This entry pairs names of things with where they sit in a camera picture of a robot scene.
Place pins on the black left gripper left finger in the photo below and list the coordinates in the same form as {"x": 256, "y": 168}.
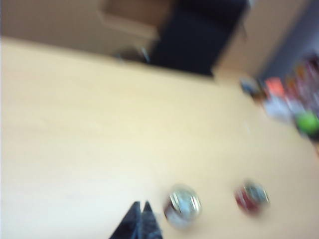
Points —
{"x": 128, "y": 226}

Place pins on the small blue bowl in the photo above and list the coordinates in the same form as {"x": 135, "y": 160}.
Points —
{"x": 249, "y": 85}

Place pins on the white packet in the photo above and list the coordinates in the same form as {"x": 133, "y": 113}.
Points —
{"x": 277, "y": 109}

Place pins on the red tomato can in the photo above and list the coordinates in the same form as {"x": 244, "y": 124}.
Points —
{"x": 251, "y": 199}
{"x": 183, "y": 206}

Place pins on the black office chair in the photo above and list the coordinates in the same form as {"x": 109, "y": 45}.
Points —
{"x": 197, "y": 37}

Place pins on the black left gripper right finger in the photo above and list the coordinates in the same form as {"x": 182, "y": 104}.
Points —
{"x": 149, "y": 227}

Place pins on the red orange box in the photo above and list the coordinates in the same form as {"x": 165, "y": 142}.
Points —
{"x": 274, "y": 87}

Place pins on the green ball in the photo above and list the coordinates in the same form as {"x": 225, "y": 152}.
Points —
{"x": 307, "y": 123}

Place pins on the light wooden shelf cabinet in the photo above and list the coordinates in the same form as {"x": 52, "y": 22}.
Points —
{"x": 74, "y": 22}

